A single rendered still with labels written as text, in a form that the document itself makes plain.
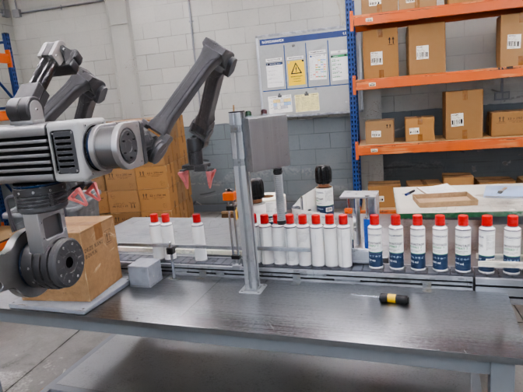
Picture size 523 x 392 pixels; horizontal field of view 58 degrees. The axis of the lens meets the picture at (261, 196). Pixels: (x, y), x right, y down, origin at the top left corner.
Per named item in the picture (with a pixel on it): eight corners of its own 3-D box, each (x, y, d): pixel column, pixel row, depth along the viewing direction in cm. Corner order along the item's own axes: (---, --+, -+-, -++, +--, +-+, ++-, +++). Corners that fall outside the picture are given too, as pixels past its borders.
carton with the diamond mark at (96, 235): (123, 277, 199) (113, 215, 193) (90, 302, 176) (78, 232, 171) (60, 276, 206) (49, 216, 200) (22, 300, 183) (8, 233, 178)
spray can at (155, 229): (167, 257, 211) (162, 212, 206) (161, 260, 206) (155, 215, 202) (157, 256, 212) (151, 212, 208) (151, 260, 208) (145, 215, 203)
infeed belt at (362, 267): (472, 278, 171) (472, 267, 170) (474, 287, 163) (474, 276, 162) (96, 260, 227) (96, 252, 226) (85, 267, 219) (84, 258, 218)
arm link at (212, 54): (208, 23, 144) (236, 40, 143) (212, 44, 157) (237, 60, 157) (121, 142, 138) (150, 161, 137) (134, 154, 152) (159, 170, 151)
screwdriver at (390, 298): (409, 302, 158) (408, 294, 158) (408, 306, 156) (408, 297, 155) (350, 295, 167) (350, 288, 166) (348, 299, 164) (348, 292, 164)
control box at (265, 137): (290, 165, 175) (286, 113, 171) (253, 173, 165) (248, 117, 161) (274, 163, 183) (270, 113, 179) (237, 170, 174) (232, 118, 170)
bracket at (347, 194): (378, 192, 186) (378, 190, 186) (375, 198, 176) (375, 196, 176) (344, 192, 191) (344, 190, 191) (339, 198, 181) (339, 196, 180)
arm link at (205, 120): (201, 47, 151) (230, 64, 150) (212, 37, 154) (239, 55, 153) (186, 129, 187) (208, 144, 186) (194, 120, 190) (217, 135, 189)
